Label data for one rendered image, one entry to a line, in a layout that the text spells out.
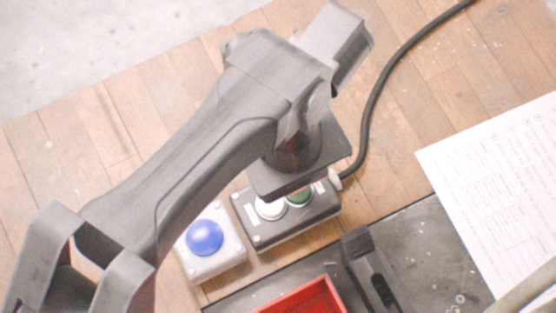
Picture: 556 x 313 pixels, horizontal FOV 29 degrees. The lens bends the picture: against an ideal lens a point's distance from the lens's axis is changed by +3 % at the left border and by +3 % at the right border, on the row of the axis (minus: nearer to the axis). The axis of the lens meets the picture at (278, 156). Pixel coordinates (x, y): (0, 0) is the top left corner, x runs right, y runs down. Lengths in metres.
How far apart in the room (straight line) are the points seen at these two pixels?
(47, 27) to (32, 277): 1.62
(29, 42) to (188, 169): 1.60
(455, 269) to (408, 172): 0.12
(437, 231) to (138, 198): 0.47
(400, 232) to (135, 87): 0.35
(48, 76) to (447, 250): 1.33
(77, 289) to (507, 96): 0.60
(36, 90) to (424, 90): 1.24
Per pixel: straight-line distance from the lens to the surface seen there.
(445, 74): 1.22
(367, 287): 1.06
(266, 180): 1.00
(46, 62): 2.32
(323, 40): 0.91
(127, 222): 0.75
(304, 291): 1.08
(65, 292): 0.79
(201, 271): 1.12
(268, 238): 1.12
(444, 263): 1.14
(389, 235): 1.15
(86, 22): 2.35
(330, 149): 1.01
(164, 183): 0.76
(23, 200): 1.22
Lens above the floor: 2.00
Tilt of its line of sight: 68 degrees down
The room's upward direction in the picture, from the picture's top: 11 degrees counter-clockwise
